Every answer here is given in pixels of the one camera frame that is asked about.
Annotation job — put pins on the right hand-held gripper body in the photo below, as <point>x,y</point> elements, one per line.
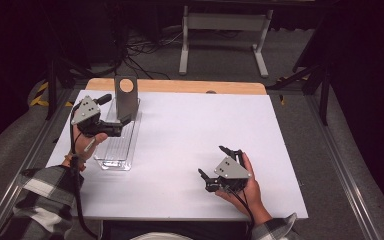
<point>231,170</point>

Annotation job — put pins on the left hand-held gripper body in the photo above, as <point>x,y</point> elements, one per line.
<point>86,111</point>

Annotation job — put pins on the grey phone case round hole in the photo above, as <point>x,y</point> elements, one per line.
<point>126,101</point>

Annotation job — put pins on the clear plastic tray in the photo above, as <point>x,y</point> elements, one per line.
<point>121,146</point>

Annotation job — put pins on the person's left hand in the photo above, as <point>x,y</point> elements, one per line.
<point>84,143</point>

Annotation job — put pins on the person's right hand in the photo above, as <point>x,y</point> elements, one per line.
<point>250,196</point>

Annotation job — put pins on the white table board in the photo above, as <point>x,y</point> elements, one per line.
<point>213,133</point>

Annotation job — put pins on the black metal stand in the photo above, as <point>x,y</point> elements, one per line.
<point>323,90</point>
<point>51,86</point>

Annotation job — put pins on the yellow floor tape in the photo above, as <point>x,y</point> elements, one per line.
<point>40,96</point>

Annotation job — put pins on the white metal stand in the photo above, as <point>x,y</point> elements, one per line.
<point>226,21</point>

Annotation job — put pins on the aluminium floor rail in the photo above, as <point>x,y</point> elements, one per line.
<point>340,160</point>
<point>13,173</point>

